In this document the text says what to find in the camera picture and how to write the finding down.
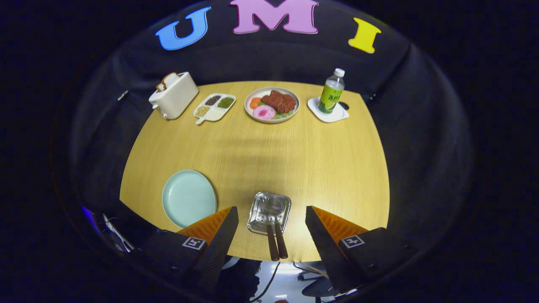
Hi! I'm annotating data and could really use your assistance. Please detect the white divided dish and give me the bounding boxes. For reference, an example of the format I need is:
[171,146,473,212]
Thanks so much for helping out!
[193,93,237,125]

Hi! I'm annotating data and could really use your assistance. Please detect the green label drink bottle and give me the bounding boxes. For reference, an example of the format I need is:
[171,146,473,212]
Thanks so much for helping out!
[318,68,346,115]

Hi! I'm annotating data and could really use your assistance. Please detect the wooden handle metal spoon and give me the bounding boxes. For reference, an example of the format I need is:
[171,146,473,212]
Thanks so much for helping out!
[273,215,289,259]

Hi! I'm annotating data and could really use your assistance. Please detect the white square coaster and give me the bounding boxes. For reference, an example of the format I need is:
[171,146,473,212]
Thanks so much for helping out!
[307,97,350,123]

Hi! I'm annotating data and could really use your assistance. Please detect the purple lit screen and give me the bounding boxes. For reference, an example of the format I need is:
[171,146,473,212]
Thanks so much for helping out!
[82,205,99,232]

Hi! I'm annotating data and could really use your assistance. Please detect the dark chair base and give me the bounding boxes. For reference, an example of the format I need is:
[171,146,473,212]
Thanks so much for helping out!
[301,276,337,303]

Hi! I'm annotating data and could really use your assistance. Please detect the black cable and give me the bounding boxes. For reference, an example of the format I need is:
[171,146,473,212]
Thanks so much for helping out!
[251,262,282,303]

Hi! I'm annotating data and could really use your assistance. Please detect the pink ham slice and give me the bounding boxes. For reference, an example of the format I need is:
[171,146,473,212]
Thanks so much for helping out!
[253,105,276,121]

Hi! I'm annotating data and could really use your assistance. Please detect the mint green plate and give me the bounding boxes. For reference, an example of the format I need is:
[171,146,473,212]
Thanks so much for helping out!
[162,170,218,229]

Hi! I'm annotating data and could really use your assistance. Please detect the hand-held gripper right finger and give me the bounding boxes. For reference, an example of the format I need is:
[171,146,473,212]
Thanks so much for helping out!
[305,205,419,294]

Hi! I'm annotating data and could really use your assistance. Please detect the white food plate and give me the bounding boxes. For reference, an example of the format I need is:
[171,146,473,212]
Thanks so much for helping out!
[244,87,300,124]

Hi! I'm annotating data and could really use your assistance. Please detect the cream toaster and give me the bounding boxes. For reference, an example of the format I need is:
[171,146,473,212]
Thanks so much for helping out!
[148,72,199,120]

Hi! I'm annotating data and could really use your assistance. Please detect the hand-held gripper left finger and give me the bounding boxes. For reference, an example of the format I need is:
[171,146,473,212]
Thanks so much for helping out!
[135,206,239,295]

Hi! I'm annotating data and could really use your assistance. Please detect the brown meat pieces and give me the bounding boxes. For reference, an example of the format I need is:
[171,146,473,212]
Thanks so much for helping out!
[261,90,296,113]

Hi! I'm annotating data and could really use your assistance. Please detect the wooden handle metal fork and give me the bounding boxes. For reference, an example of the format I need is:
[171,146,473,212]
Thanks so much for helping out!
[264,213,280,262]

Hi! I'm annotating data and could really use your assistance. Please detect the perforated metal drain tray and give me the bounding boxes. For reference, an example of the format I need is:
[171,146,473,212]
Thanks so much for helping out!
[247,191,292,235]

